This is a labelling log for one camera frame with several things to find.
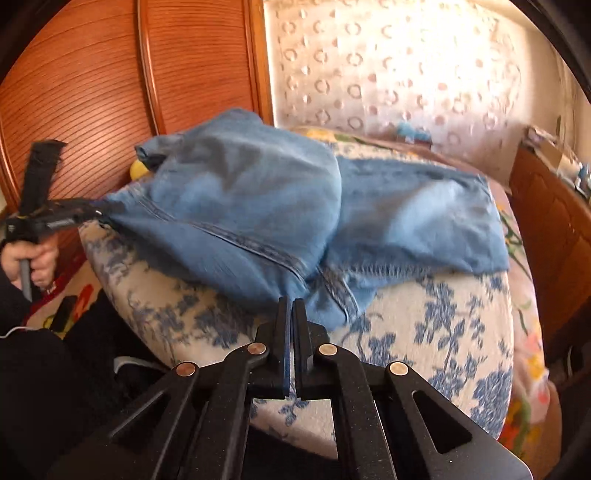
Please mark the blue denim pants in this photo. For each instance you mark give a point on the blue denim pants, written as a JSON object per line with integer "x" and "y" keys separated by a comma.
{"x": 258, "y": 198}

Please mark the white blue floral bedsheet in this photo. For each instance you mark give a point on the white blue floral bedsheet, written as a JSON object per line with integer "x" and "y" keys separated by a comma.
{"x": 415, "y": 346}

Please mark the teal item in box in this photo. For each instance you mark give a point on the teal item in box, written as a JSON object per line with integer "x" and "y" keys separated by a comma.
{"x": 413, "y": 134}

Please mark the person's black clothing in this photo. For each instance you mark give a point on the person's black clothing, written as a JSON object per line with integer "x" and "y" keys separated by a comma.
{"x": 55, "y": 392}

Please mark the wooden low cabinet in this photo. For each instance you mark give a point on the wooden low cabinet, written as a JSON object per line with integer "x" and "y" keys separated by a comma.
{"x": 554, "y": 240}

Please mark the circle patterned sheer curtain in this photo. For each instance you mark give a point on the circle patterned sheer curtain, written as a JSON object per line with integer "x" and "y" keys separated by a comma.
{"x": 392, "y": 60}

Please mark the yellow plush toy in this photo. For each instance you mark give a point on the yellow plush toy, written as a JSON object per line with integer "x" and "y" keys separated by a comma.
{"x": 140, "y": 170}

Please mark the person's left hand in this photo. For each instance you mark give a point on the person's left hand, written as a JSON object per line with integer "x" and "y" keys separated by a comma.
{"x": 44, "y": 263}

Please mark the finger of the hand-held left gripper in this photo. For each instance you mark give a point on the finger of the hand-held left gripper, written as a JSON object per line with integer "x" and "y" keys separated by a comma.
{"x": 94, "y": 213}

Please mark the pink floral blanket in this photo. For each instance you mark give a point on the pink floral blanket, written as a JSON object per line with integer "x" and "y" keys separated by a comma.
{"x": 531, "y": 323}

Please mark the cardboard box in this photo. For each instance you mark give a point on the cardboard box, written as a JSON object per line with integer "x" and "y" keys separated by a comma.
{"x": 551, "y": 154}

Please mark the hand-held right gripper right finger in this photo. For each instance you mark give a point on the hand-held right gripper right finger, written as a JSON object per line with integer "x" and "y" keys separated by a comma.
{"x": 302, "y": 337}

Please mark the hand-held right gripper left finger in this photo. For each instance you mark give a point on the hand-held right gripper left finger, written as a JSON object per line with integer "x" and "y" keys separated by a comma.
{"x": 281, "y": 332}

